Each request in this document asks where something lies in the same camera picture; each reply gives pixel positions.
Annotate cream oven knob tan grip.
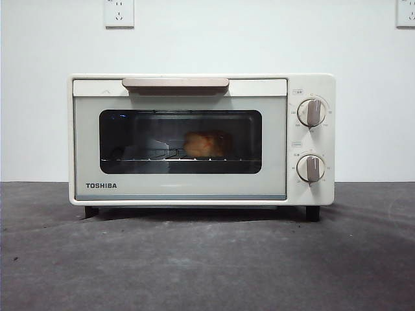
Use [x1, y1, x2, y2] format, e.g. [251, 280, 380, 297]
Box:
[297, 98, 327, 128]
[296, 154, 327, 183]

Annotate golden brown bread loaf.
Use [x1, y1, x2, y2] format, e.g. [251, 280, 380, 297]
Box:
[183, 129, 233, 159]

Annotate white wall socket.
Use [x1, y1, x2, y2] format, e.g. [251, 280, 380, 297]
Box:
[396, 0, 415, 29]
[104, 0, 136, 29]

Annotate oven door with tan handle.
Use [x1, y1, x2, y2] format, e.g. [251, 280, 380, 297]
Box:
[73, 77, 289, 201]

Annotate metal wire oven rack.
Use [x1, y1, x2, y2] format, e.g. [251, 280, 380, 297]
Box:
[101, 148, 262, 162]

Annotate cream Toshiba toaster oven body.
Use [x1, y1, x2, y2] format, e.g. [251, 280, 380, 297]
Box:
[67, 73, 337, 208]

